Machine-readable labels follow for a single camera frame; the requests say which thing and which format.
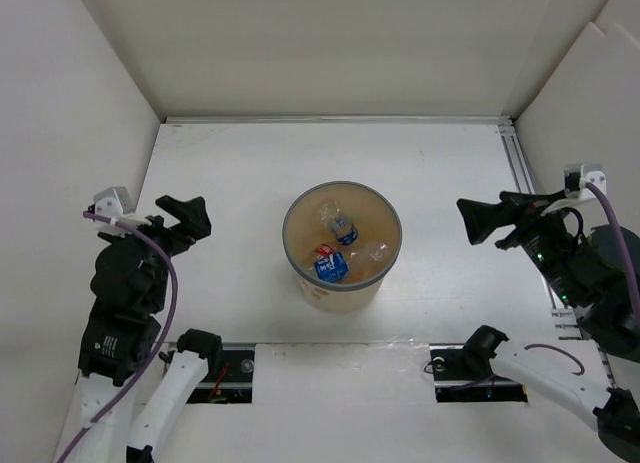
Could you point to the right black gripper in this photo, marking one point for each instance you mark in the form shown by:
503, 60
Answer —
480, 217

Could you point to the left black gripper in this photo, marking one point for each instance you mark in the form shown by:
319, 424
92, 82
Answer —
195, 221

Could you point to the clear bottle light blue label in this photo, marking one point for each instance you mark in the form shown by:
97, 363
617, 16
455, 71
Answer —
334, 219

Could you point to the clear bottle dark blue label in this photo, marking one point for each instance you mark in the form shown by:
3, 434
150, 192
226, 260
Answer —
330, 265

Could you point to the clear unlabelled plastic bottle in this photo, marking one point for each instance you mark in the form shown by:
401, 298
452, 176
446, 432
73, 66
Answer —
367, 260

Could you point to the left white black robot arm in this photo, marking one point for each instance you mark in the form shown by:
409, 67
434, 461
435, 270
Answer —
135, 287

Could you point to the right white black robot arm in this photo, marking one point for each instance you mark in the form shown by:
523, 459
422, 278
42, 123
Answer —
590, 264

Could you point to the beige bin grey rim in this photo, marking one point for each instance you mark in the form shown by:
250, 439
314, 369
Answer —
376, 220

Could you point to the aluminium rail along wall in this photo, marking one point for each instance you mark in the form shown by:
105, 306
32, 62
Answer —
515, 156

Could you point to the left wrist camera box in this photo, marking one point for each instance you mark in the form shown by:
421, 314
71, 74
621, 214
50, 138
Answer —
112, 205

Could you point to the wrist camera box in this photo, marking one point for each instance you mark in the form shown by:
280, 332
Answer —
112, 205
578, 178

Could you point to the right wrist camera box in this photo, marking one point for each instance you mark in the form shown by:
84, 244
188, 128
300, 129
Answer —
578, 178

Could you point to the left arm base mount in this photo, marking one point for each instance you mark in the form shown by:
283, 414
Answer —
231, 370

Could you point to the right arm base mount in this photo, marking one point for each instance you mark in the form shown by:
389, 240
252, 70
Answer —
455, 381

